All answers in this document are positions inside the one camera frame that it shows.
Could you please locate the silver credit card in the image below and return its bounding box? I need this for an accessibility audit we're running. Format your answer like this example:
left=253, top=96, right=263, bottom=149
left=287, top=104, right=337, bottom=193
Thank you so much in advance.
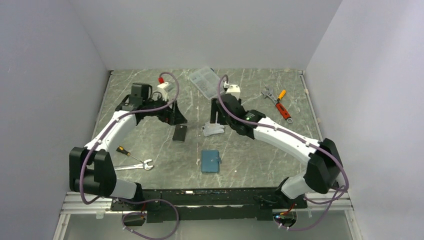
left=202, top=122, right=225, bottom=137

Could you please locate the aluminium rail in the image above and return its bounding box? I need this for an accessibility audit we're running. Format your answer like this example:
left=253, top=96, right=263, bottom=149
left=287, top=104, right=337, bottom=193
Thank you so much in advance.
left=60, top=191, right=115, bottom=216

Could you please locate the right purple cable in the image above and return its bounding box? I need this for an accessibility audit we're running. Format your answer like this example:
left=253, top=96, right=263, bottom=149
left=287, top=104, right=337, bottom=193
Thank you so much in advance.
left=216, top=74, right=350, bottom=232

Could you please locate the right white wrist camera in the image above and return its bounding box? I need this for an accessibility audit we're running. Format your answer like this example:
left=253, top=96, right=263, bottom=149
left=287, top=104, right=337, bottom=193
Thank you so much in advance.
left=223, top=82, right=241, bottom=100

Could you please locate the silver open-end wrench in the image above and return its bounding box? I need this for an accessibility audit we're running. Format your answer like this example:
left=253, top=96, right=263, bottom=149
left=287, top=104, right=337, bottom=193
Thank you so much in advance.
left=114, top=159, right=154, bottom=171

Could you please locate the red handled adjustable wrench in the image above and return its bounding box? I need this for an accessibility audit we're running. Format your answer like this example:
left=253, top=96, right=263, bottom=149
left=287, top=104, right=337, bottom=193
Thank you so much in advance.
left=261, top=86, right=294, bottom=124

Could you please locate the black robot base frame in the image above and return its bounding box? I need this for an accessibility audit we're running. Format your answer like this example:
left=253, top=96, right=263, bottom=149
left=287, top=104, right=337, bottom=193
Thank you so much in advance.
left=110, top=187, right=308, bottom=223

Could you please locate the black credit card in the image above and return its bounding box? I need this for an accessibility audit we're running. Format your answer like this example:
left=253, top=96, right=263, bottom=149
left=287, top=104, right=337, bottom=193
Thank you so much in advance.
left=172, top=124, right=188, bottom=142

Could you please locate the orange handled screwdriver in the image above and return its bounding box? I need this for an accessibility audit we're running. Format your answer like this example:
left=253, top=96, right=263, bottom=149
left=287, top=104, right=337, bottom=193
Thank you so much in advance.
left=276, top=89, right=287, bottom=103

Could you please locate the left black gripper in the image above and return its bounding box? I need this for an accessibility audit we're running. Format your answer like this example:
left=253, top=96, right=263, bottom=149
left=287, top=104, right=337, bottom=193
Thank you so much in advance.
left=143, top=94, right=187, bottom=126

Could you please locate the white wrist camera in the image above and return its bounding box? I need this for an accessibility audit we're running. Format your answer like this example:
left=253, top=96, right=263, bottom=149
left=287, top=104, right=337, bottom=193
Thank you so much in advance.
left=223, top=82, right=241, bottom=100
left=156, top=77, right=175, bottom=102

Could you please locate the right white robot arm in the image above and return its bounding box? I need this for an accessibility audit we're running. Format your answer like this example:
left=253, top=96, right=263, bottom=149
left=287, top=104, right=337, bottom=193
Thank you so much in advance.
left=210, top=93, right=343, bottom=208

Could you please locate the clear plastic organizer box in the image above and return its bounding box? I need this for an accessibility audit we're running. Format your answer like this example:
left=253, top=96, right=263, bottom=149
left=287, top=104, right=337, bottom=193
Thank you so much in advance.
left=188, top=66, right=226, bottom=100

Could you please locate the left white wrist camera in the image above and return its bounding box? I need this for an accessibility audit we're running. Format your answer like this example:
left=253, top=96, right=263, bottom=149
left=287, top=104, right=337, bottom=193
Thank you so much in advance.
left=156, top=77, right=175, bottom=102

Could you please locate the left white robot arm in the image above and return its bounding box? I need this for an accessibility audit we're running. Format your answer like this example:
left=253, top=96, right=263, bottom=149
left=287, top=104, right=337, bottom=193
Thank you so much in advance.
left=69, top=81, right=187, bottom=210

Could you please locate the blue card holder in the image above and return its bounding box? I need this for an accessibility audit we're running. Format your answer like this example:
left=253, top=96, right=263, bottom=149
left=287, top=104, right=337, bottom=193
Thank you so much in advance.
left=200, top=150, right=222, bottom=173

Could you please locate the black yellow screwdriver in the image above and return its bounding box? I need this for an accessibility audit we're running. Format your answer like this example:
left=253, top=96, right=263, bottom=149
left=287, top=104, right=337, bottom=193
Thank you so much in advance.
left=116, top=146, right=142, bottom=163

